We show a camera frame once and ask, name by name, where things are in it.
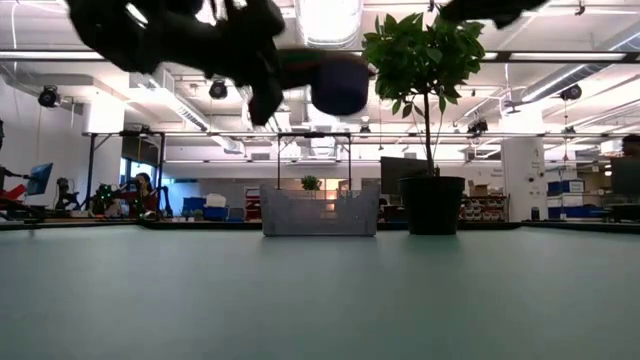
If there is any white round pillar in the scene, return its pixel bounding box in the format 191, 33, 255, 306
501, 137, 547, 217

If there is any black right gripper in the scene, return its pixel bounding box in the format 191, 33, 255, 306
439, 0, 549, 30

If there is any navy blue measuring cup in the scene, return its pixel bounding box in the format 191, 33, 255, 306
277, 47, 372, 117

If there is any green plant in black pot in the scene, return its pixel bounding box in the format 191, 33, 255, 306
362, 4, 486, 236

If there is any green table mat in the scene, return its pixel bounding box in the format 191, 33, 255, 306
0, 225, 640, 360

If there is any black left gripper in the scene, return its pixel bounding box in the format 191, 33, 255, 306
189, 0, 286, 126

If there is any black overhead light bar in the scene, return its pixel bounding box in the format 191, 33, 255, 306
0, 49, 640, 64

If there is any black aluminium table frame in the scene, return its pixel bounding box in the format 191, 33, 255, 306
0, 218, 640, 234

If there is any grey translucent plastic basket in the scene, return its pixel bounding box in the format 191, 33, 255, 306
258, 182, 380, 238

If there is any person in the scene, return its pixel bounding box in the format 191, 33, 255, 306
620, 133, 640, 159
129, 172, 161, 218

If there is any black monitor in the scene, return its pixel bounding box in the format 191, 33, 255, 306
609, 156, 640, 204
379, 156, 431, 196

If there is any blue monitor screen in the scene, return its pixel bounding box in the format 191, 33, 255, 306
26, 162, 54, 196

